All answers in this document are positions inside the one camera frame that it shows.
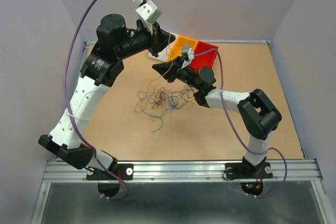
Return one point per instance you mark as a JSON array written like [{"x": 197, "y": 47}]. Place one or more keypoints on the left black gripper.
[{"x": 159, "y": 40}]

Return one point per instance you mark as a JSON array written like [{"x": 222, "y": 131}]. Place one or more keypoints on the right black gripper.
[{"x": 176, "y": 70}]

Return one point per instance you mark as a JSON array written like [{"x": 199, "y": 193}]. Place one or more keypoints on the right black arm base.
[{"x": 245, "y": 170}]

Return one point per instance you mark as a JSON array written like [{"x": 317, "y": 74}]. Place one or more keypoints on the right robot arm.
[{"x": 259, "y": 114}]

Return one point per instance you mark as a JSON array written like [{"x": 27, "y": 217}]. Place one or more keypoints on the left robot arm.
[{"x": 98, "y": 73}]

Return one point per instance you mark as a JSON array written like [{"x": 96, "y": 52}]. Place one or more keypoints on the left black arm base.
[{"x": 121, "y": 170}]

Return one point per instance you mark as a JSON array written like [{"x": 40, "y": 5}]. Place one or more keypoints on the white plastic bin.
[{"x": 162, "y": 56}]

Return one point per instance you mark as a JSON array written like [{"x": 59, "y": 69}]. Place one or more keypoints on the yellow plastic bin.
[{"x": 174, "y": 49}]

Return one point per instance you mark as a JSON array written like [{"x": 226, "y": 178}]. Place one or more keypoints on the red plastic bin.
[{"x": 205, "y": 60}]

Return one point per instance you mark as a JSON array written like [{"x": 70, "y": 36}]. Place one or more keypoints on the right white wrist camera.
[{"x": 187, "y": 55}]

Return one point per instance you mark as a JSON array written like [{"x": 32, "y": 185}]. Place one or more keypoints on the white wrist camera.
[
  {"x": 148, "y": 13},
  {"x": 187, "y": 55}
]

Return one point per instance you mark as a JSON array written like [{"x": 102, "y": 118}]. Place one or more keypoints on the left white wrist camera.
[{"x": 148, "y": 13}]

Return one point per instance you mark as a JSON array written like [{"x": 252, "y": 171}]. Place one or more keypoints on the aluminium front rail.
[{"x": 178, "y": 172}]

